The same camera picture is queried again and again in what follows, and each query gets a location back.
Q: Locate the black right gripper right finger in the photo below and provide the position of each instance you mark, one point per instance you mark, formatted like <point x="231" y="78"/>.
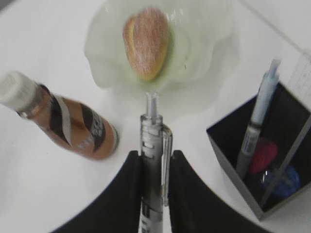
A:
<point x="195" y="208"/>

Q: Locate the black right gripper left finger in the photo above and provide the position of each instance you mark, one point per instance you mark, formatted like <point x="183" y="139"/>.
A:
<point x="117" y="208"/>

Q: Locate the white pen grey grip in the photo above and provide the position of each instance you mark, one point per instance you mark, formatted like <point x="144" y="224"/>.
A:
<point x="156" y="140"/>

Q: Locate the brown coffee drink bottle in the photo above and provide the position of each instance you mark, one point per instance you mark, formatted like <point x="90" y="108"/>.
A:
<point x="68" y="123"/>

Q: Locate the pink pencil sharpener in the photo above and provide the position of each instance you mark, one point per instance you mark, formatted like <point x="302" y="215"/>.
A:
<point x="265" y="152"/>

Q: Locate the blue pencil sharpener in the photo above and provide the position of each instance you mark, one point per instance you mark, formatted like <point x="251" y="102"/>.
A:
<point x="288" y="183"/>

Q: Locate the blue white pen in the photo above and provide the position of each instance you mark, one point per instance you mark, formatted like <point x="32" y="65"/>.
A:
<point x="264" y="96"/>

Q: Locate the sugared bread roll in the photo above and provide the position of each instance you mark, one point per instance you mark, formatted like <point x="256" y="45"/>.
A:
<point x="146" y="37"/>

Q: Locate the black mesh pen holder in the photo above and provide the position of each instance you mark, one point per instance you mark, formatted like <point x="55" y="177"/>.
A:
<point x="284" y="124"/>

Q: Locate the translucent green ruffled plate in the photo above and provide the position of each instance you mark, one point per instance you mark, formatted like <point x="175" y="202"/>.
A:
<point x="196" y="26"/>

